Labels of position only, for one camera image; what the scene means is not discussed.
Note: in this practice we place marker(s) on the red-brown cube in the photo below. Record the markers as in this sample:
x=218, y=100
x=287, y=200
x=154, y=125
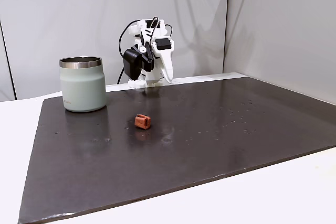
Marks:
x=142, y=122

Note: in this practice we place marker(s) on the pale green steel cup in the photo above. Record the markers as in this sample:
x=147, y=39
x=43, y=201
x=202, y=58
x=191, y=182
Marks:
x=82, y=87

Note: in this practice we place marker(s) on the dark grey table mat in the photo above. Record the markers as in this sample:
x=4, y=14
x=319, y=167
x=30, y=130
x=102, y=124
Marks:
x=170, y=142

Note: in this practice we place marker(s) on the black camera box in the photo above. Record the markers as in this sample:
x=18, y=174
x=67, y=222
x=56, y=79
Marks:
x=132, y=62

